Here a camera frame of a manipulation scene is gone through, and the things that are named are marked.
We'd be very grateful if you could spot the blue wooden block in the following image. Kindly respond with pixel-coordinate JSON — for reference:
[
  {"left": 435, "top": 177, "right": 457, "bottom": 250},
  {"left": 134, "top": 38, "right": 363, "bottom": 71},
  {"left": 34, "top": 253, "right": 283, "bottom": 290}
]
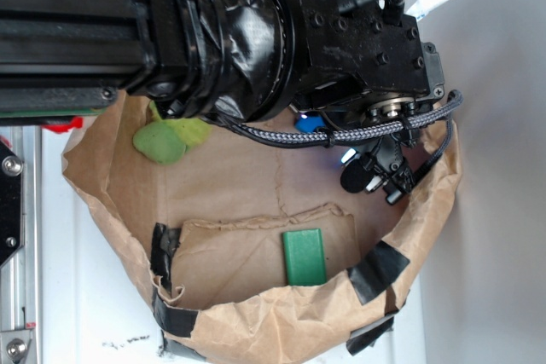
[{"left": 294, "top": 113, "right": 325, "bottom": 133}]

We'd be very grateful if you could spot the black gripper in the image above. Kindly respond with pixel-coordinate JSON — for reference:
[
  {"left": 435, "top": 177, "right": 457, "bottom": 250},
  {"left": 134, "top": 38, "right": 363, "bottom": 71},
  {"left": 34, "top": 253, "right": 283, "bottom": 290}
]
[{"left": 293, "top": 0, "right": 444, "bottom": 205}]

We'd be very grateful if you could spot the aluminium rail frame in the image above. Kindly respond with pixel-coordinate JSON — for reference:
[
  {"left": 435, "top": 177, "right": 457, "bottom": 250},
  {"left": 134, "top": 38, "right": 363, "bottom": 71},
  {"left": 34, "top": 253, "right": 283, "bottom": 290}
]
[{"left": 1, "top": 126, "right": 42, "bottom": 363}]

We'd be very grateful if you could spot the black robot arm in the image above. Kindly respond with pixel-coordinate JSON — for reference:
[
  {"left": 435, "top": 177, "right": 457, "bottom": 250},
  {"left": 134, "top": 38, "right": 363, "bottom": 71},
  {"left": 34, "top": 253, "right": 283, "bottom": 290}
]
[{"left": 1, "top": 0, "right": 462, "bottom": 204}]

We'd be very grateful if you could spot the grey braided cable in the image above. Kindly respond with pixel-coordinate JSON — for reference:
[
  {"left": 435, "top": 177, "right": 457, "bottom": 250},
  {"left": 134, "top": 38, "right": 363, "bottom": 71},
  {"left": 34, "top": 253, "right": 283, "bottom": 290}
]
[{"left": 204, "top": 89, "right": 465, "bottom": 186}]

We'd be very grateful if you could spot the brown paper bag tray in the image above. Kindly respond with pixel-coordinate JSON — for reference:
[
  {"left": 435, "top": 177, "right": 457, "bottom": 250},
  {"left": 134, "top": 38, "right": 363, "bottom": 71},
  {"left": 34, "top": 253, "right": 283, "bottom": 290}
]
[{"left": 63, "top": 95, "right": 462, "bottom": 363}]

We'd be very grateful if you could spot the green wooden block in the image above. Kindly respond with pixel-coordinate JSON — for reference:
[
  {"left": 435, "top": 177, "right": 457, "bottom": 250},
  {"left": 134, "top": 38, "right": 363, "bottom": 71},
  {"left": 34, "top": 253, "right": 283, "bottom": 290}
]
[{"left": 282, "top": 228, "right": 327, "bottom": 286}]

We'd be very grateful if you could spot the green plush toy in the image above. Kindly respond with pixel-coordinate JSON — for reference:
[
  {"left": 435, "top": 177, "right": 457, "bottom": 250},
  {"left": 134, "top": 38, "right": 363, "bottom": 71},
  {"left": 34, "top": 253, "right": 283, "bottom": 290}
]
[{"left": 132, "top": 101, "right": 212, "bottom": 165}]

